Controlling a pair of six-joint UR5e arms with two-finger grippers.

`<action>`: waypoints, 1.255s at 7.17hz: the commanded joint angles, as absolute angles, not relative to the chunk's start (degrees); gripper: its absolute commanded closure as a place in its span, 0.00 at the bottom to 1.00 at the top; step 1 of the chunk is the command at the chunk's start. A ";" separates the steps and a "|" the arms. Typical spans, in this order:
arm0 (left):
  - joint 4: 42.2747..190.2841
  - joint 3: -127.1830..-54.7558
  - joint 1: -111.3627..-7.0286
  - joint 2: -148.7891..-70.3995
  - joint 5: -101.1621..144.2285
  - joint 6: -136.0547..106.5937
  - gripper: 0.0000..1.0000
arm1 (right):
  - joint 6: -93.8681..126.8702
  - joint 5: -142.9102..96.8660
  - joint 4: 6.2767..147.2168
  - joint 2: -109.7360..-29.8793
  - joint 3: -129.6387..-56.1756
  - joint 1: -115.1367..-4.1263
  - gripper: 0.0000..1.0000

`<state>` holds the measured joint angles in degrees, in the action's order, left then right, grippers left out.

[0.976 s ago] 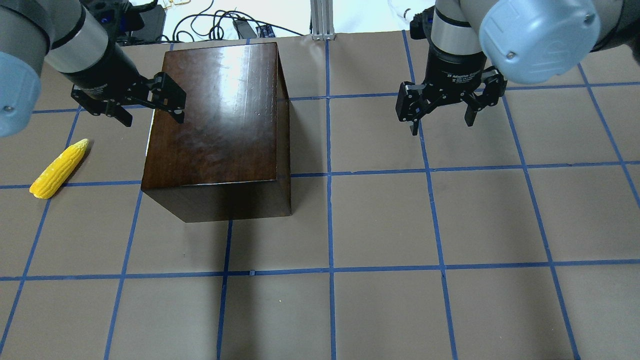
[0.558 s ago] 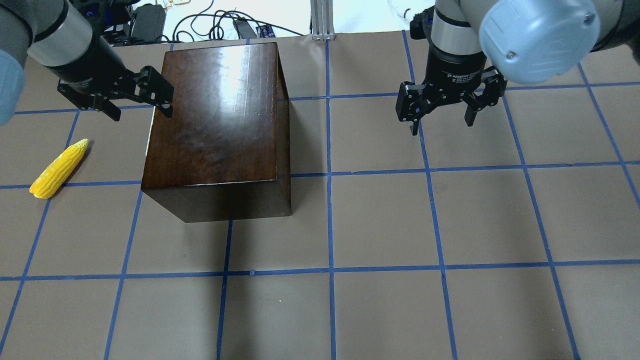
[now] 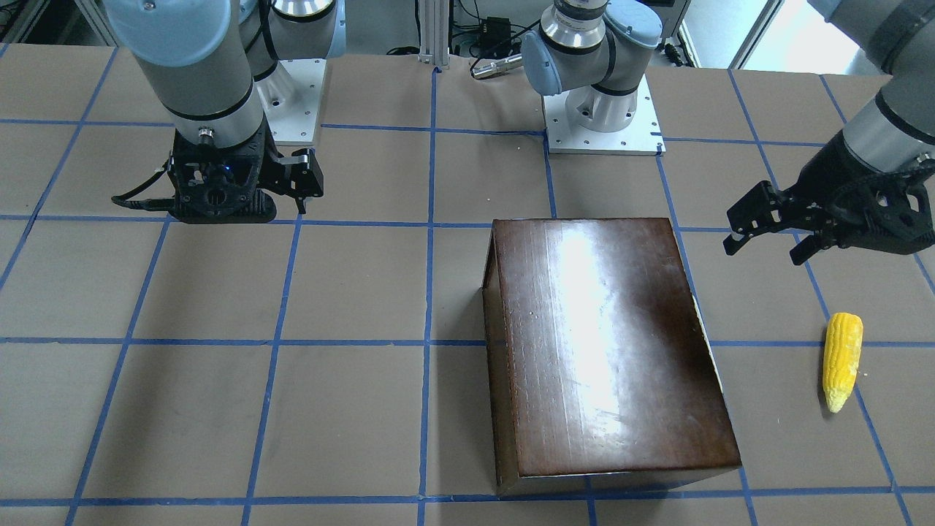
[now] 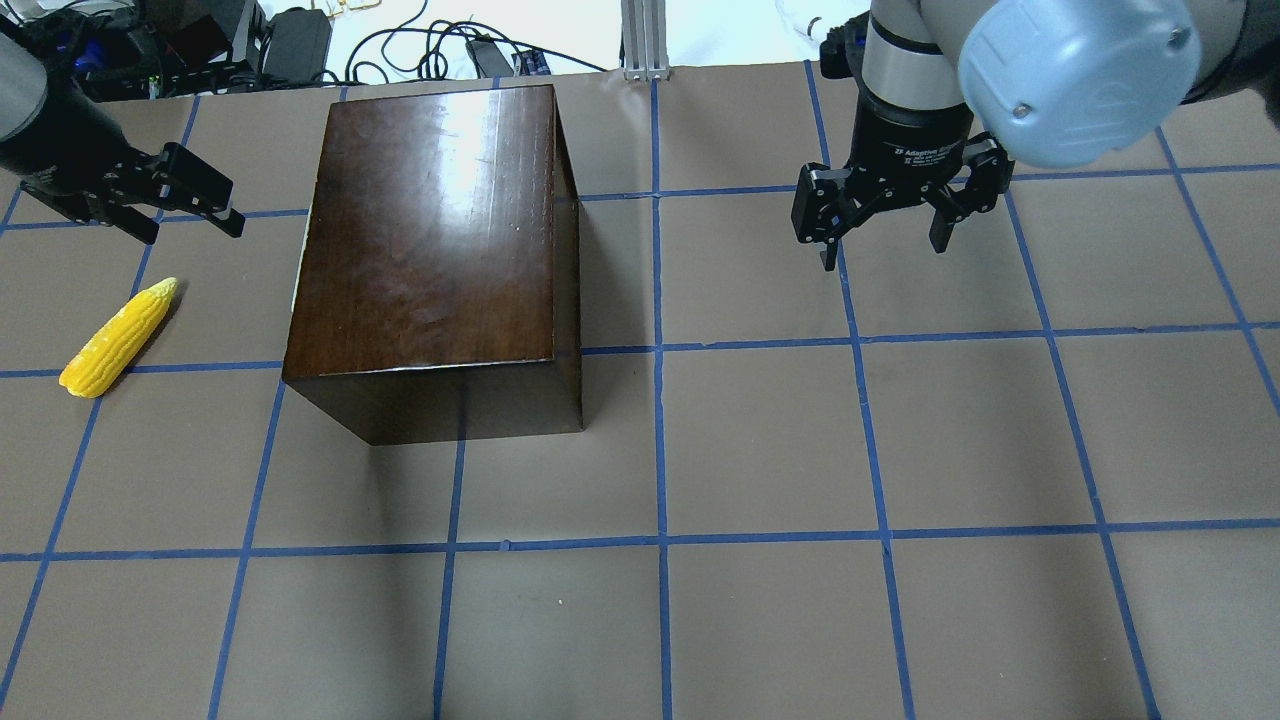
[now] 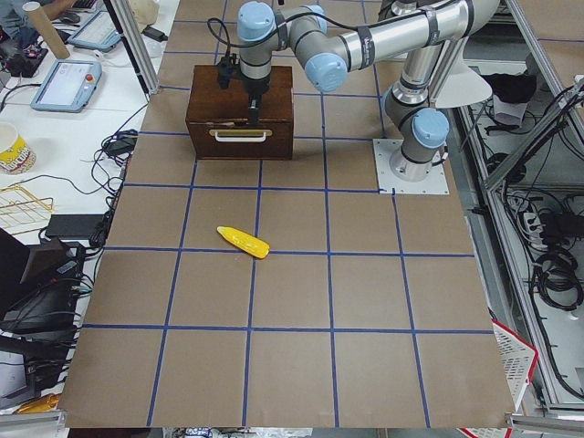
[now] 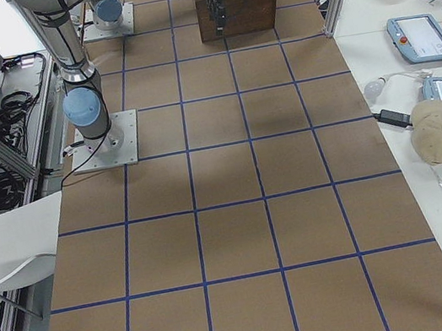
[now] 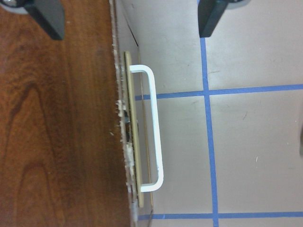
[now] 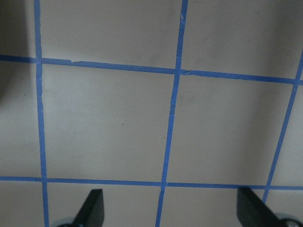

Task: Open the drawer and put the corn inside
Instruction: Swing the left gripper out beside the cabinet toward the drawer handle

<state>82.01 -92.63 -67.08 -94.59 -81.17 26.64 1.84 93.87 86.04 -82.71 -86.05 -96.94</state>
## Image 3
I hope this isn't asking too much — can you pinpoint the yellow toy corn cob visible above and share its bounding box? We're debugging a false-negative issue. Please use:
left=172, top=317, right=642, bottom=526
left=822, top=312, right=864, bottom=415

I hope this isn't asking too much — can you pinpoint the dark wooden drawer cabinet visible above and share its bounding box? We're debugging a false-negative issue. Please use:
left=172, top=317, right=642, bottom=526
left=481, top=217, right=742, bottom=498

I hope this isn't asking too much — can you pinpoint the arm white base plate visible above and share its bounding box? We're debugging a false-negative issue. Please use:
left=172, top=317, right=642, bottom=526
left=542, top=75, right=667, bottom=156
left=257, top=58, right=327, bottom=147

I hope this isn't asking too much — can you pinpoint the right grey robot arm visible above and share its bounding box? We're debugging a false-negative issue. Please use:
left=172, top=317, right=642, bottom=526
left=104, top=1, right=346, bottom=224

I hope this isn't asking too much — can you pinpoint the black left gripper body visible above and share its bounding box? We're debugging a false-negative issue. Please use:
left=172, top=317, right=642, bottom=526
left=785, top=132, right=934, bottom=254

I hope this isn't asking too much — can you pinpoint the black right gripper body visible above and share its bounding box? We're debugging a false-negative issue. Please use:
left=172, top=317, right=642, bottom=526
left=168, top=121, right=287, bottom=224

